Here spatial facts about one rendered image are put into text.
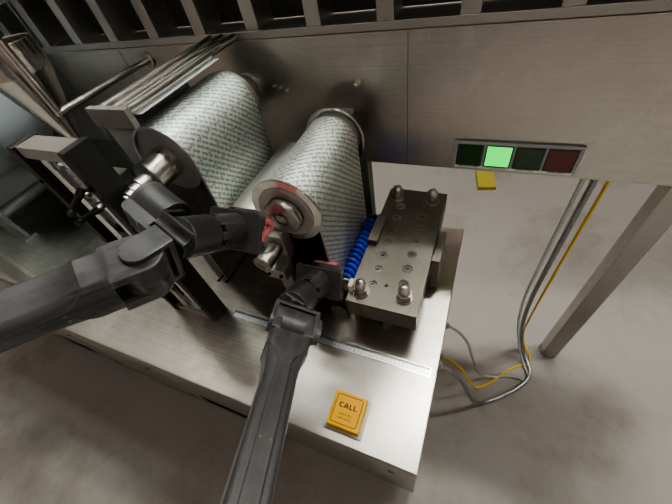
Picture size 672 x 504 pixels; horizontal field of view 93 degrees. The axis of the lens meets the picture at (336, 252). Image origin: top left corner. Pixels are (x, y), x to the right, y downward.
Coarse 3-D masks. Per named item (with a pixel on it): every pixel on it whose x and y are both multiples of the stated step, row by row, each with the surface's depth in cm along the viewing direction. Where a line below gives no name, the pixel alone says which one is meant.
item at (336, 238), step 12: (360, 168) 78; (360, 180) 79; (348, 192) 73; (360, 192) 81; (348, 204) 74; (360, 204) 83; (336, 216) 69; (348, 216) 76; (360, 216) 84; (336, 228) 70; (348, 228) 77; (360, 228) 86; (324, 240) 65; (336, 240) 71; (348, 240) 79; (336, 252) 73; (348, 252) 81
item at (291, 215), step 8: (272, 200) 59; (280, 200) 58; (288, 200) 58; (264, 208) 60; (272, 208) 59; (280, 208) 58; (288, 208) 57; (296, 208) 58; (280, 216) 60; (288, 216) 59; (296, 216) 58; (280, 224) 62; (288, 224) 61; (296, 224) 60; (288, 232) 63
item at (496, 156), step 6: (492, 150) 71; (498, 150) 71; (504, 150) 70; (510, 150) 70; (486, 156) 73; (492, 156) 72; (498, 156) 72; (504, 156) 71; (510, 156) 71; (486, 162) 74; (492, 162) 73; (498, 162) 73; (504, 162) 72
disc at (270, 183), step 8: (256, 184) 59; (264, 184) 58; (272, 184) 57; (280, 184) 56; (288, 184) 55; (256, 192) 60; (296, 192) 56; (304, 192) 56; (256, 200) 62; (304, 200) 57; (312, 200) 57; (256, 208) 64; (312, 208) 58; (320, 216) 59; (320, 224) 60; (312, 232) 63
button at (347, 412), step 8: (336, 392) 70; (344, 392) 70; (336, 400) 69; (344, 400) 69; (352, 400) 68; (360, 400) 68; (336, 408) 68; (344, 408) 68; (352, 408) 67; (360, 408) 67; (328, 416) 67; (336, 416) 67; (344, 416) 67; (352, 416) 66; (360, 416) 66; (328, 424) 68; (336, 424) 66; (344, 424) 66; (352, 424) 65; (360, 424) 65; (352, 432) 65
